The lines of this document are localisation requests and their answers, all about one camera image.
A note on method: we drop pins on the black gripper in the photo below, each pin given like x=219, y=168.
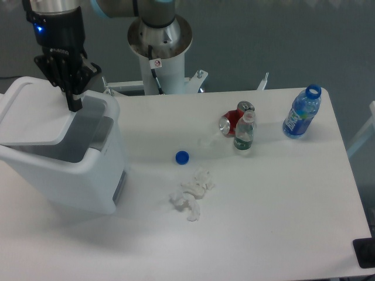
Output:
x=59, y=30

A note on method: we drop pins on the white trash can lid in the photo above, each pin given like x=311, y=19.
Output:
x=33, y=112

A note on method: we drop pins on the white trash can body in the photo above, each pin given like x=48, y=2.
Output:
x=87, y=169

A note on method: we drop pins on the blue bottle cap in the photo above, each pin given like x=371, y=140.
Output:
x=182, y=157

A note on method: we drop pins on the crushed red soda can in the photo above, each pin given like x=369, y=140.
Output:
x=228, y=121

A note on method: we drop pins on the crumpled white tissue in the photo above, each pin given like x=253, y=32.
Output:
x=187, y=195

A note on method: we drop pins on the small clear green-label bottle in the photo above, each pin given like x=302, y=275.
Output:
x=244, y=131

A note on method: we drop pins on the blue plastic drink bottle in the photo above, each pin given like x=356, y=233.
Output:
x=303, y=110

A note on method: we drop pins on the white chair part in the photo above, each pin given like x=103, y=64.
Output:
x=362, y=135

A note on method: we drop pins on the black device at edge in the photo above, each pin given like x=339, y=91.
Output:
x=364, y=250

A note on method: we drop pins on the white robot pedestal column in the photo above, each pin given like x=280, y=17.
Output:
x=161, y=52

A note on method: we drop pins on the white metal base frame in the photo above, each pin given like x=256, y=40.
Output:
x=191, y=85

